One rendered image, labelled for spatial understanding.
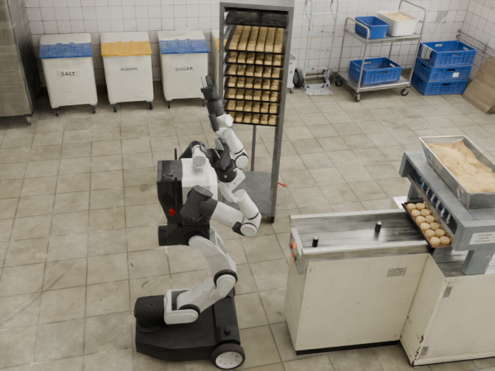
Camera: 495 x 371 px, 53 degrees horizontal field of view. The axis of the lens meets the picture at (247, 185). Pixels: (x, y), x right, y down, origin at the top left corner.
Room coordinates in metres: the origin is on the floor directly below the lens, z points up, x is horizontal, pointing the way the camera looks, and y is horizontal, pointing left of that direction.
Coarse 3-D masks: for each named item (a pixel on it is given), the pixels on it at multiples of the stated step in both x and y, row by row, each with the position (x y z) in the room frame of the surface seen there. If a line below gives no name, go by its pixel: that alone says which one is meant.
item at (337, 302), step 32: (352, 224) 2.27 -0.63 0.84; (384, 224) 2.29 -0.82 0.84; (384, 256) 2.01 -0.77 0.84; (416, 256) 2.04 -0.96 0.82; (288, 288) 2.21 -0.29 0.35; (320, 288) 1.95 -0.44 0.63; (352, 288) 1.98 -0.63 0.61; (384, 288) 2.02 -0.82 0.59; (416, 288) 2.06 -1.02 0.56; (288, 320) 2.12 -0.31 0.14; (320, 320) 1.95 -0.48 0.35; (352, 320) 1.99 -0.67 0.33; (384, 320) 2.03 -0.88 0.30; (320, 352) 1.99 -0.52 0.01
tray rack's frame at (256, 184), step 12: (228, 0) 3.30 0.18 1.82; (240, 0) 3.32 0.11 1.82; (252, 0) 3.33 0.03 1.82; (264, 0) 3.35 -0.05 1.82; (276, 0) 3.36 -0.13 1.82; (288, 0) 3.38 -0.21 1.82; (252, 144) 3.87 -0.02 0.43; (252, 156) 3.87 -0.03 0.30; (252, 168) 3.87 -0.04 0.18; (252, 180) 3.70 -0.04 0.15; (264, 180) 3.71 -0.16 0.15; (252, 192) 3.52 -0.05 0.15; (264, 192) 3.52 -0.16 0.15; (228, 204) 3.33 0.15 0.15; (264, 204) 3.35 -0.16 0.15
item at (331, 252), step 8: (424, 240) 2.09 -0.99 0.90; (312, 248) 1.97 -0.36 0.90; (320, 248) 1.98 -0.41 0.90; (328, 248) 1.98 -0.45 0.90; (336, 248) 1.98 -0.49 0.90; (344, 248) 1.99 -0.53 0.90; (352, 248) 1.99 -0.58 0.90; (360, 248) 1.99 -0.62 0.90; (368, 248) 2.00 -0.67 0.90; (376, 248) 2.01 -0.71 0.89; (384, 248) 2.02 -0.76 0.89; (392, 248) 2.03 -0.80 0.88; (400, 248) 2.03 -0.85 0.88; (408, 248) 2.04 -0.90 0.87; (416, 248) 2.05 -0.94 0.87; (424, 248) 2.06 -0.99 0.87; (304, 256) 1.94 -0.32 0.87; (312, 256) 1.95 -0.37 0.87; (320, 256) 1.95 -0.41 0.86; (328, 256) 1.96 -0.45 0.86; (336, 256) 1.97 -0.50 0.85; (344, 256) 1.98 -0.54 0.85; (352, 256) 1.99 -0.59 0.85; (360, 256) 1.99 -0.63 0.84
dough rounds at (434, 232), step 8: (408, 208) 2.36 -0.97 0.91; (416, 208) 2.38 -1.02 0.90; (424, 208) 2.38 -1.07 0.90; (416, 216) 2.29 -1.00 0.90; (424, 216) 2.30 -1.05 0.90; (432, 216) 2.28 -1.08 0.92; (424, 224) 2.20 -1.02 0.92; (432, 224) 2.21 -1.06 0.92; (440, 224) 2.21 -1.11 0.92; (424, 232) 2.16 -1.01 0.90; (432, 232) 2.14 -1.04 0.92; (440, 232) 2.14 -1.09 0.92; (432, 240) 2.07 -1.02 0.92; (440, 240) 2.08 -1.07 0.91; (448, 240) 2.07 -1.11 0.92
